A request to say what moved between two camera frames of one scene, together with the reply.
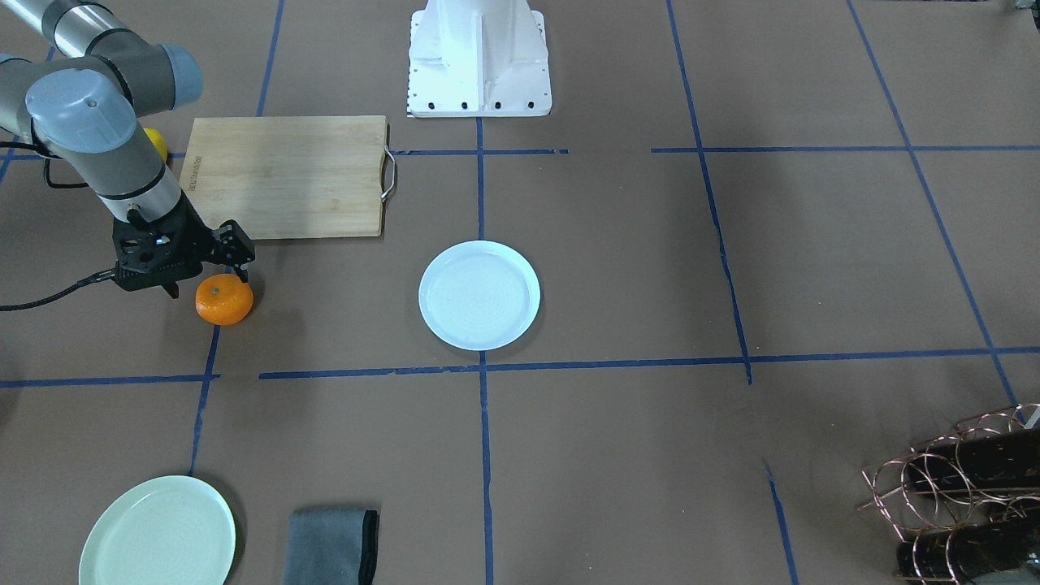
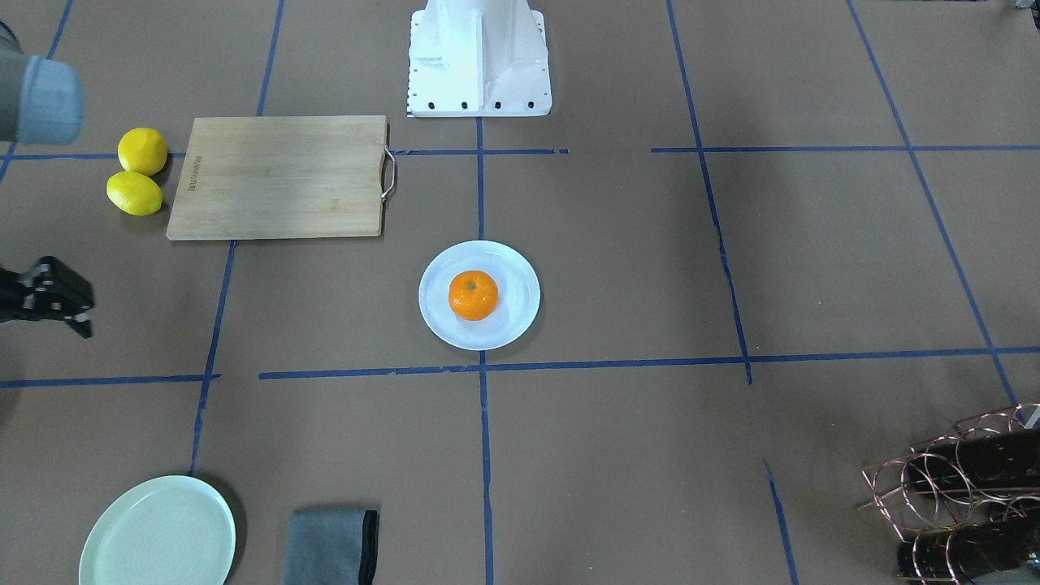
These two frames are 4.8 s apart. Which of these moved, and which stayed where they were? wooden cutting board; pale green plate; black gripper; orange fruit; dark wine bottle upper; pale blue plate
Moved: black gripper; orange fruit
Stayed: pale blue plate; pale green plate; wooden cutting board; dark wine bottle upper
